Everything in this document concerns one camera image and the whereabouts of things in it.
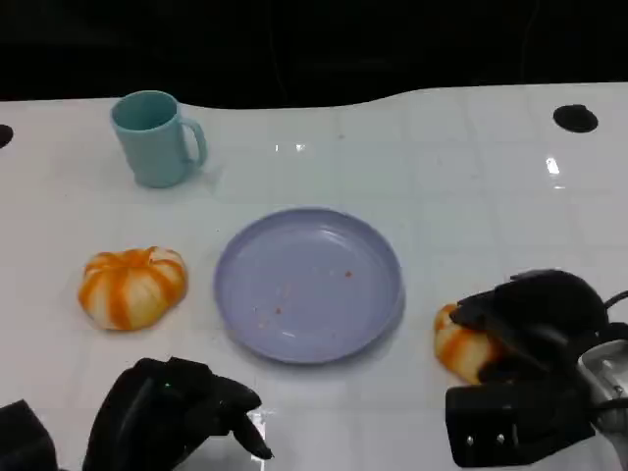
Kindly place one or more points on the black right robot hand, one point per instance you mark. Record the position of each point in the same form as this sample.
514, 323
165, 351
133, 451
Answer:
535, 314

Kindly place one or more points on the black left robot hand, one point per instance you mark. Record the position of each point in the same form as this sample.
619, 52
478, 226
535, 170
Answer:
157, 422

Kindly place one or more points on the orange and white bread roll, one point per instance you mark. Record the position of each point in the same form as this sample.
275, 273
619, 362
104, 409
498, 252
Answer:
461, 348
132, 289

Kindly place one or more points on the black table grommet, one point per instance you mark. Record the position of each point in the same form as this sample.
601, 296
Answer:
4, 135
575, 118

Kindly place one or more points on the lilac plate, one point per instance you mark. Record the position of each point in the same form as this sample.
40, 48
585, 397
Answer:
306, 284

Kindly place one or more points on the pale green mug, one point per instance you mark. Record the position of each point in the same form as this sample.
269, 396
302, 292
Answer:
152, 147

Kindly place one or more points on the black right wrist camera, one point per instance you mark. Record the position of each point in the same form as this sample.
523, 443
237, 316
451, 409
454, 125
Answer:
515, 427

